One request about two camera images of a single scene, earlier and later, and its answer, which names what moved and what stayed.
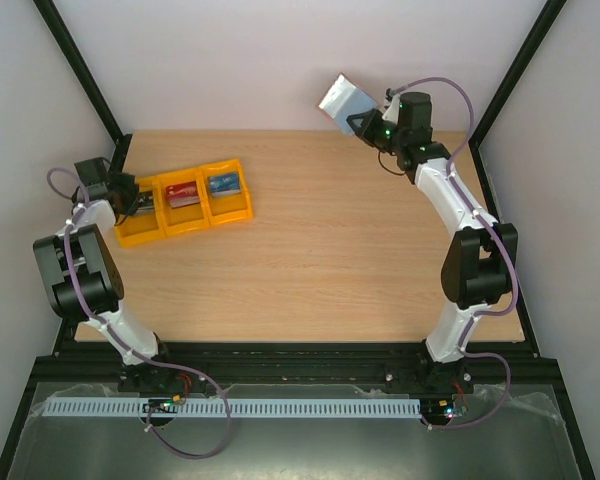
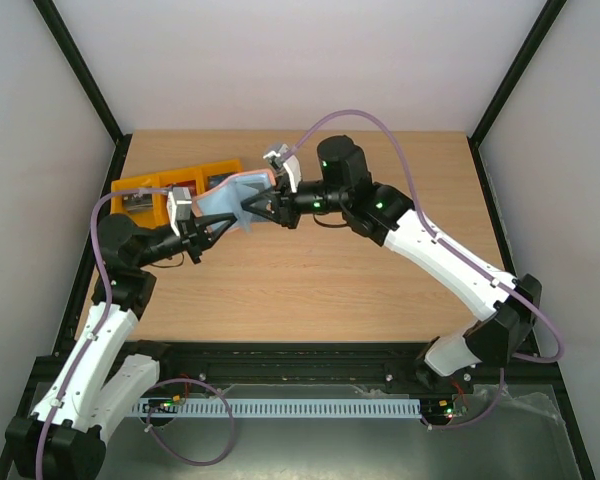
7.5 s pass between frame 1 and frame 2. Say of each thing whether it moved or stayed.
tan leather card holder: moved
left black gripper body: moved
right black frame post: stayed
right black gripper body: moved
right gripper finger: moved
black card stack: stayed
